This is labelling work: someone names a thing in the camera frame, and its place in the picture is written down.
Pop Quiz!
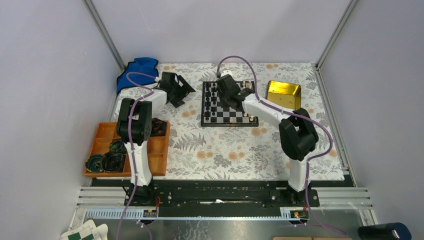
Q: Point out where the dark green swirl object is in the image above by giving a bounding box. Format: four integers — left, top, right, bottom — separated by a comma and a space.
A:
109, 138, 127, 154

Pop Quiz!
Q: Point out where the blue cloth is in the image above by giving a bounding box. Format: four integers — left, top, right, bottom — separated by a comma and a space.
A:
116, 57, 159, 94

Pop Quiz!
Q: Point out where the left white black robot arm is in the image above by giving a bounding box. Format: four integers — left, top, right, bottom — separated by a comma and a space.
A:
116, 71, 195, 206

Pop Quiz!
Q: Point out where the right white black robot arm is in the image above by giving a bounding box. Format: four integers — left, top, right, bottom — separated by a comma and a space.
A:
216, 73, 319, 207

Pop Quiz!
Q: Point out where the orange compartment tray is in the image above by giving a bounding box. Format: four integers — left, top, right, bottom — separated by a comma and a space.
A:
84, 118, 171, 179

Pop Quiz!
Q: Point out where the folded green chess mat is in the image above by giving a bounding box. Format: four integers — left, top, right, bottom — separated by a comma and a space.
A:
59, 219, 109, 240

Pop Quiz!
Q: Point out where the black mounting base rail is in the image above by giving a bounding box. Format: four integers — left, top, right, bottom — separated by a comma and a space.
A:
122, 180, 320, 208

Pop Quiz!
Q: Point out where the gold tin box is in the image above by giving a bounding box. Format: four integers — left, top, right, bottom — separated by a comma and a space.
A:
266, 80, 302, 110

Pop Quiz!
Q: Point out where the dark blue bottle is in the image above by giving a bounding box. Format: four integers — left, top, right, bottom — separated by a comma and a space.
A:
357, 222, 412, 240

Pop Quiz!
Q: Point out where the black swirl coaster in tray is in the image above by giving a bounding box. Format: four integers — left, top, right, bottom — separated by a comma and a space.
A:
101, 152, 126, 173

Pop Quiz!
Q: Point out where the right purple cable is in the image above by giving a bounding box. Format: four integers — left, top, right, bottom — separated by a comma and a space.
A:
216, 55, 349, 237

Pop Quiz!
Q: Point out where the black white chess board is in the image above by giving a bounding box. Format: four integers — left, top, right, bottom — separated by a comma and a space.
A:
200, 81, 259, 127

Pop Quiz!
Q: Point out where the black orange swirl object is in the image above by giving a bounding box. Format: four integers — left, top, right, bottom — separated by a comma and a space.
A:
150, 117, 167, 137

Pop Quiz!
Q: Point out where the green black swirl disc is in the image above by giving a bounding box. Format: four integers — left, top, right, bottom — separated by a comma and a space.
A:
85, 154, 104, 173

